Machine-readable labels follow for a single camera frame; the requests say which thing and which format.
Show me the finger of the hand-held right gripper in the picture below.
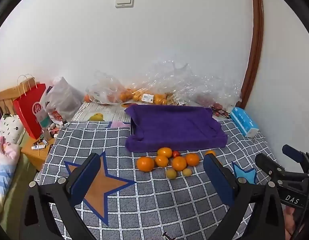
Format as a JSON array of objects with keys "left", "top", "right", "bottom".
[
  {"left": 255, "top": 153, "right": 309, "bottom": 181},
  {"left": 282, "top": 144, "right": 309, "bottom": 167}
]

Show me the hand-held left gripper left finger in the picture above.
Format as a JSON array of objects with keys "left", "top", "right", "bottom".
[{"left": 19, "top": 152, "right": 102, "bottom": 240}]

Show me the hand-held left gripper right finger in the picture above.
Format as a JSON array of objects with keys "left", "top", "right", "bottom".
[{"left": 203, "top": 153, "right": 287, "bottom": 240}]

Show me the large orange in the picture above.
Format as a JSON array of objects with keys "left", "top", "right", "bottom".
[{"left": 172, "top": 156, "right": 187, "bottom": 172}]

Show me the purple towel-lined tray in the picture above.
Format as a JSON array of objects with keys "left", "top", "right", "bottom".
[{"left": 125, "top": 104, "right": 228, "bottom": 152}]

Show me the person's right hand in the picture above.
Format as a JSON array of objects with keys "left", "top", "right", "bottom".
[{"left": 284, "top": 204, "right": 303, "bottom": 240}]

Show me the blue tissue pack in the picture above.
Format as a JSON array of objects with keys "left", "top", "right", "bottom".
[{"left": 229, "top": 107, "right": 260, "bottom": 137}]

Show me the wooden nightstand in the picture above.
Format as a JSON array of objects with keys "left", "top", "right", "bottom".
[{"left": 21, "top": 135, "right": 56, "bottom": 172}]

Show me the bag of red fruit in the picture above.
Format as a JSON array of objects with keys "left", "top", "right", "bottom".
[{"left": 211, "top": 106, "right": 231, "bottom": 119}]

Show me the grey checked blanket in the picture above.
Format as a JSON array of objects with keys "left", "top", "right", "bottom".
[{"left": 36, "top": 119, "right": 282, "bottom": 240}]

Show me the printed paper sheet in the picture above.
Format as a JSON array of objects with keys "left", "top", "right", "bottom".
[{"left": 71, "top": 102, "right": 135, "bottom": 123}]

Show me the light blue bedding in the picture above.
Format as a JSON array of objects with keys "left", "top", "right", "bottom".
[{"left": 0, "top": 155, "right": 20, "bottom": 205}]

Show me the pink pillow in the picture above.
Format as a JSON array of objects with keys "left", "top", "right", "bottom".
[{"left": 0, "top": 135, "right": 21, "bottom": 170}]

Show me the white plastic bag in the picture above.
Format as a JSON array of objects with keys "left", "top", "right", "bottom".
[{"left": 44, "top": 76, "right": 83, "bottom": 123}]

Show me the red paper bag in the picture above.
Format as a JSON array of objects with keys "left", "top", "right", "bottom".
[{"left": 12, "top": 74, "right": 48, "bottom": 140}]

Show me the white patterned pillow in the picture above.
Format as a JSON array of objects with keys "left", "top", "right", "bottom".
[{"left": 0, "top": 114, "right": 25, "bottom": 144}]

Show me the clear bag of small oranges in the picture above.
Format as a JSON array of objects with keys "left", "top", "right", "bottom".
[
  {"left": 85, "top": 70, "right": 126, "bottom": 105},
  {"left": 119, "top": 80, "right": 175, "bottom": 105}
]

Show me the crumpled clear plastic wrap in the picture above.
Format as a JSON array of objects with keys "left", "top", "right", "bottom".
[{"left": 144, "top": 59, "right": 242, "bottom": 108}]

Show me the wooden headboard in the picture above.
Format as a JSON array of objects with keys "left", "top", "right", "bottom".
[{"left": 0, "top": 76, "right": 41, "bottom": 115}]

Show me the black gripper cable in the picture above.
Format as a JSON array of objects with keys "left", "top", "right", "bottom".
[{"left": 293, "top": 200, "right": 309, "bottom": 240}]

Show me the wooden door frame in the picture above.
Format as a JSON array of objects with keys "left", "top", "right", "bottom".
[{"left": 236, "top": 0, "right": 264, "bottom": 109}]

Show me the white light switch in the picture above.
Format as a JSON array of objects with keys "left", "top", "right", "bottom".
[{"left": 115, "top": 0, "right": 135, "bottom": 8}]

